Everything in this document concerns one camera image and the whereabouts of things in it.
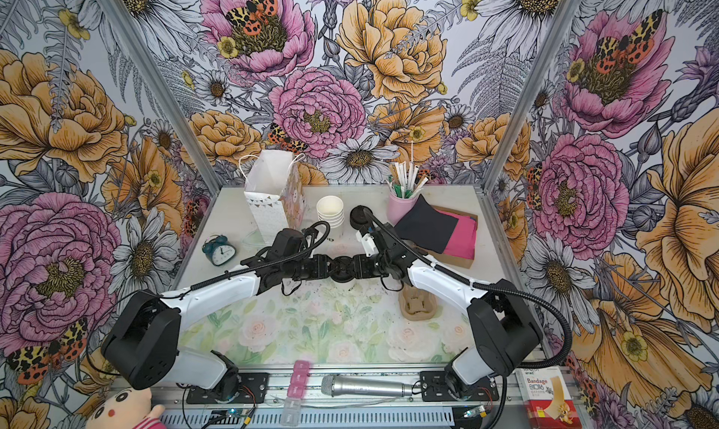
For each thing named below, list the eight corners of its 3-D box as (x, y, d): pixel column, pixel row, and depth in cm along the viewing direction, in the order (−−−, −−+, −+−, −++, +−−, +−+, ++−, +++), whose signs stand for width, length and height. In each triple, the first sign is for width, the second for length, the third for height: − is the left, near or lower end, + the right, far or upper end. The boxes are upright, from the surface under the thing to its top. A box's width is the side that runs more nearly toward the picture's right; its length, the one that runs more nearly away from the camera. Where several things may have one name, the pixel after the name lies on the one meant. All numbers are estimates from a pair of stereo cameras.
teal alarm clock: (209, 266, 99) (198, 253, 92) (217, 248, 104) (207, 234, 97) (231, 267, 99) (221, 253, 92) (237, 248, 104) (229, 234, 97)
